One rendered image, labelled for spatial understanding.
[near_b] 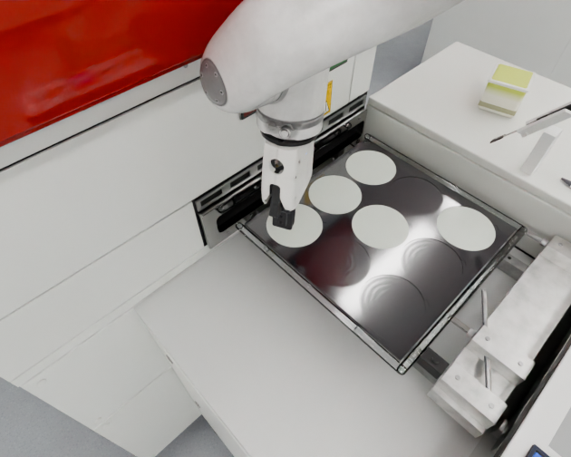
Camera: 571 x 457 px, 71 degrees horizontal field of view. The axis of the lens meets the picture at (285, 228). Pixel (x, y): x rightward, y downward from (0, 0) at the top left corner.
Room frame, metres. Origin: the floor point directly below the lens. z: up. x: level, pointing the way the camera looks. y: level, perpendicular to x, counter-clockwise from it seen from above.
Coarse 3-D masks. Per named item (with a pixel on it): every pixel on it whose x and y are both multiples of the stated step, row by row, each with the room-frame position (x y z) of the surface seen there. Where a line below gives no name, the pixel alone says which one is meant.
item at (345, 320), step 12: (240, 228) 0.44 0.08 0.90; (252, 240) 0.42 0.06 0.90; (264, 252) 0.39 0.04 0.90; (276, 264) 0.37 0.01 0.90; (288, 264) 0.37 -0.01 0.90; (300, 276) 0.34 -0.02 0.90; (312, 288) 0.32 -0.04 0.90; (324, 300) 0.30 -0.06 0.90; (336, 312) 0.28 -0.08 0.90; (348, 324) 0.26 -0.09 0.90; (360, 336) 0.24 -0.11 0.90; (372, 348) 0.22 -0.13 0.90; (384, 348) 0.22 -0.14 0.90; (384, 360) 0.21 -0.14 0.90; (396, 360) 0.20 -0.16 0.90
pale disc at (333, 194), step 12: (324, 180) 0.56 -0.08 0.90; (336, 180) 0.56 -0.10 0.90; (348, 180) 0.56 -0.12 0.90; (312, 192) 0.53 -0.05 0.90; (324, 192) 0.53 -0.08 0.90; (336, 192) 0.53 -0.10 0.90; (348, 192) 0.53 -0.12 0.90; (360, 192) 0.53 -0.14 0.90; (324, 204) 0.50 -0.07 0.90; (336, 204) 0.50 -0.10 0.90; (348, 204) 0.50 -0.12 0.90
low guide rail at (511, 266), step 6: (504, 258) 0.41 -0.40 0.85; (510, 258) 0.41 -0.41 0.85; (516, 258) 0.41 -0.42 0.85; (504, 264) 0.41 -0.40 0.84; (510, 264) 0.40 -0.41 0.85; (516, 264) 0.40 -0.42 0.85; (522, 264) 0.40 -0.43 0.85; (504, 270) 0.40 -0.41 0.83; (510, 270) 0.40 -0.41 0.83; (516, 270) 0.39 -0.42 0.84; (522, 270) 0.39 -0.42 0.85; (510, 276) 0.39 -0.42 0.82; (516, 276) 0.39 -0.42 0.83
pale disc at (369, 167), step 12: (360, 156) 0.63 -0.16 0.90; (372, 156) 0.63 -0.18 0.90; (384, 156) 0.63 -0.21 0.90; (348, 168) 0.60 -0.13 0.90; (360, 168) 0.60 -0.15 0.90; (372, 168) 0.60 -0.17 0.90; (384, 168) 0.60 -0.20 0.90; (360, 180) 0.56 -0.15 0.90; (372, 180) 0.56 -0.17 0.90; (384, 180) 0.56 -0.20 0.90
